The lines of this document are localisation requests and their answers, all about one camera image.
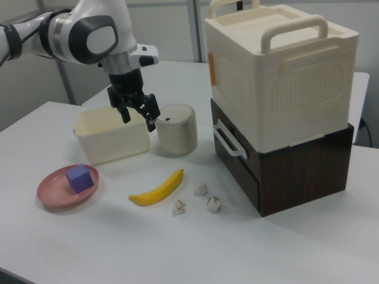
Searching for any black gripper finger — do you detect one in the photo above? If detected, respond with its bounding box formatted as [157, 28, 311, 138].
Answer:
[117, 98, 132, 125]
[138, 93, 162, 133]

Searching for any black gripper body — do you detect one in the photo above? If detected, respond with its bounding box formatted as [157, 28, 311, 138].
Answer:
[107, 68, 148, 112]

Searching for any dark wood drawer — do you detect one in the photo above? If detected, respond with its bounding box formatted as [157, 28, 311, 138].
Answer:
[210, 99, 261, 183]

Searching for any dark wood drawer cabinet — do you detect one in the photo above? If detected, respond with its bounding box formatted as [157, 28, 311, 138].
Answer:
[210, 99, 355, 218]

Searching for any cream open plastic container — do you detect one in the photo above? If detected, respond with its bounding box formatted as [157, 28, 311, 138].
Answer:
[72, 106, 151, 166]

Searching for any small white lidded bin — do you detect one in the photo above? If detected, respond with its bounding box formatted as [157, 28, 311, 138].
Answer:
[155, 103, 198, 156]

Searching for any purple cube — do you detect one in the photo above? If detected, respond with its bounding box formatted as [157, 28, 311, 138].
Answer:
[65, 164, 95, 194]

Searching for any yellow banana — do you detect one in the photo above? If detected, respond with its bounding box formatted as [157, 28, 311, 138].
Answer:
[128, 168, 185, 206]

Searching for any pink plate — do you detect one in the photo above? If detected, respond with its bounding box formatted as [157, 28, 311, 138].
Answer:
[36, 164, 101, 208]

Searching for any cream plastic storage box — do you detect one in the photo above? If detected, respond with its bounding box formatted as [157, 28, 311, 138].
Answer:
[204, 0, 360, 153]

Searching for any black velcro cable strap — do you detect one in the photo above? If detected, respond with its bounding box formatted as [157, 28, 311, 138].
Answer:
[4, 24, 23, 60]

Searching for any black wall cable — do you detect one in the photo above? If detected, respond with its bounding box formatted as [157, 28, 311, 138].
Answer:
[359, 117, 373, 148]

